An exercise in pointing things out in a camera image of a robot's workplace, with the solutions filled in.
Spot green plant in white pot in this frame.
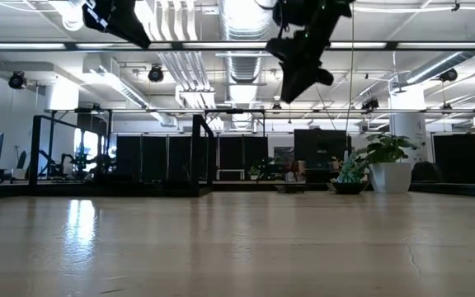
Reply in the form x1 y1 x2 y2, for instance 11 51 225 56
355 131 419 195

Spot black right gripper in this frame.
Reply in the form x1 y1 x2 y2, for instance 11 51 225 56
265 0 354 104

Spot black metal table frame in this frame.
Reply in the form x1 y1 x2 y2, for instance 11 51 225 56
0 180 475 200

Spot wide black partition panels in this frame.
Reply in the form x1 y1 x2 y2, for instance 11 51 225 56
432 134 475 185

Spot row of black partition panels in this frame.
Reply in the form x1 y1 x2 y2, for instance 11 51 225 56
115 134 270 182

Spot black office chair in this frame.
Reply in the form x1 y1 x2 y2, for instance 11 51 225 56
411 160 443 183

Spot small reddish plant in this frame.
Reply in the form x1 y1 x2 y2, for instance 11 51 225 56
282 158 308 186

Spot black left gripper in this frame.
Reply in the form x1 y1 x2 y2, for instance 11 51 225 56
81 0 152 50

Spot white round column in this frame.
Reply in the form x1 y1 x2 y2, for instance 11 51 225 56
388 84 428 166

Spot small succulent in dark bowl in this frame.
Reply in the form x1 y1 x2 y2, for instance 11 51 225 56
327 152 369 196

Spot black ceiling spotlight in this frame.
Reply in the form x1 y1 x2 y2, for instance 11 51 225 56
439 68 459 83
360 97 381 112
7 70 27 91
147 64 165 83

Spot distant black robot station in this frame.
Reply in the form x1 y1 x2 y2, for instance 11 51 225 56
37 148 113 181

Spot small distant green plant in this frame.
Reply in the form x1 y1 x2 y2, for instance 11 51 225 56
247 158 280 182

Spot tall black partition panel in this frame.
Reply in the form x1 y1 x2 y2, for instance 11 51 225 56
294 128 349 183

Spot black overhead light bar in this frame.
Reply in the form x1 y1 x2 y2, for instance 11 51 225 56
0 40 475 53

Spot large round ventilation duct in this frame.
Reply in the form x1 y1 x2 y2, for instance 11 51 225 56
219 0 276 83

